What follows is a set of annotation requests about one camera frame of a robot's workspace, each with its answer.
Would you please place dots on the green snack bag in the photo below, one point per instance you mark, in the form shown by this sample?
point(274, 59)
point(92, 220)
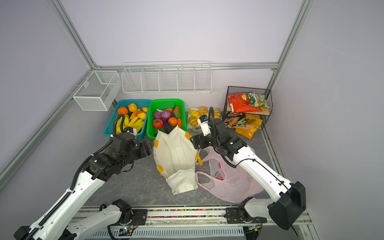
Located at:
point(257, 100)

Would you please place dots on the red toy tomato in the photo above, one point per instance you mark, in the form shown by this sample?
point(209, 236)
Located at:
point(158, 124)

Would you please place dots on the red chip bag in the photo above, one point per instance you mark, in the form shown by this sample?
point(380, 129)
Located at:
point(239, 103)

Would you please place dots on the white canvas tote bag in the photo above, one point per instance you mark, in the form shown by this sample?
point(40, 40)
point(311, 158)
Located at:
point(175, 158)

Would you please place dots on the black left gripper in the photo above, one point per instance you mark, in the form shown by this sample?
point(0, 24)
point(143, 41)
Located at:
point(146, 149)

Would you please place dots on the toy bread bun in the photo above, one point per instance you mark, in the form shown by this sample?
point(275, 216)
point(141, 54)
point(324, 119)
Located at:
point(203, 111)

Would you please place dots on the black wire snack rack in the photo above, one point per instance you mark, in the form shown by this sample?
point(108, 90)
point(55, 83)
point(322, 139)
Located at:
point(265, 114)

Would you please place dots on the yellow toy banana bunch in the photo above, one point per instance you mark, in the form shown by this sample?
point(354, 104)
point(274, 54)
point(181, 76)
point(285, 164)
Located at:
point(122, 124)

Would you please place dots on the pink plastic grocery bag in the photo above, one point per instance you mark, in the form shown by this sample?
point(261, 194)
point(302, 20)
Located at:
point(232, 185)

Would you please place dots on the brown toy potato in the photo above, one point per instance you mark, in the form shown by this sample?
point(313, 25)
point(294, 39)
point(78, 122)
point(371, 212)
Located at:
point(177, 111)

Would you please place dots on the orange toy pumpkin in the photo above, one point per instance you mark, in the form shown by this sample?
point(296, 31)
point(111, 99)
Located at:
point(173, 121)

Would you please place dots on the white bread tray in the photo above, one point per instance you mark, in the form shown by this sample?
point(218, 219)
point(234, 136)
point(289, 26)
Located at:
point(193, 130)

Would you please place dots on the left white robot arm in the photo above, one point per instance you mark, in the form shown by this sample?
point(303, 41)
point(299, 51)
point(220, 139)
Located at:
point(93, 173)

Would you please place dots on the purple toy onion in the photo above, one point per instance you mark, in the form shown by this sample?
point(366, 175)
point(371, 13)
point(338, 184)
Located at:
point(157, 115)
point(166, 115)

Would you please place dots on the yellow snack bag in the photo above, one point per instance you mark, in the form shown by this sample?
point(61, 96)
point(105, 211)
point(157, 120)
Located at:
point(252, 124)

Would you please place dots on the striped toy bread roll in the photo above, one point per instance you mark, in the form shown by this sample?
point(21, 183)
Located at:
point(193, 121)

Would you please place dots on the yellow toy lemon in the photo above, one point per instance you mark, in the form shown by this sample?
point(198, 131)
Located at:
point(142, 115)

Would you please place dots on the toy croissant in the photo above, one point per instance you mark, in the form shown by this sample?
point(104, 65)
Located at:
point(217, 113)

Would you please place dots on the orange toy tangerine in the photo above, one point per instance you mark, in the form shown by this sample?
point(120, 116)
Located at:
point(122, 111)

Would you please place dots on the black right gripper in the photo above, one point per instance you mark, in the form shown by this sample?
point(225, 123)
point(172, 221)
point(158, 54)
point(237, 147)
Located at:
point(201, 137)

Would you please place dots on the yellow-orange toy citrus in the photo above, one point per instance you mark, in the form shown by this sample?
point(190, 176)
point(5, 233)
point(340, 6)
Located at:
point(132, 107)

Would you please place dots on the teal plastic basket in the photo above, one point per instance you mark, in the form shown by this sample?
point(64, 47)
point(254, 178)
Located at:
point(125, 103)

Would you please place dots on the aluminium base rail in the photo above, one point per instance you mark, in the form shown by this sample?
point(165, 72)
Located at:
point(216, 215)

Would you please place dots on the black orange snack bag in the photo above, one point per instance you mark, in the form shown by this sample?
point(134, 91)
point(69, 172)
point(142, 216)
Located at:
point(234, 120)

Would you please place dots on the white wire wall shelf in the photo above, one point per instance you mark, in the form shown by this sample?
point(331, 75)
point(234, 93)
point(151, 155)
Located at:
point(167, 77)

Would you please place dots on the dark purple toy eggplant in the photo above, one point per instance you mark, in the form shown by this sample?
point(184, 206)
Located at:
point(167, 127)

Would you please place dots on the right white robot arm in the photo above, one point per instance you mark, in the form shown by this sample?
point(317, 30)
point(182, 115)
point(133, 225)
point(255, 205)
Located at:
point(288, 200)

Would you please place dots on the green plastic basket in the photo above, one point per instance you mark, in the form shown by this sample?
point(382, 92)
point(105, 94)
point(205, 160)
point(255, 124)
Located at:
point(163, 104)

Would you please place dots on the white mesh wall basket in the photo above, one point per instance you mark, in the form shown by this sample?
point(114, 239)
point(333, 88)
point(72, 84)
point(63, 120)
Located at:
point(98, 90)

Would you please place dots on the striped toy bread loaf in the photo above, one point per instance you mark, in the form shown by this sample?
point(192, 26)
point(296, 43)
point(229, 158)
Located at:
point(194, 113)

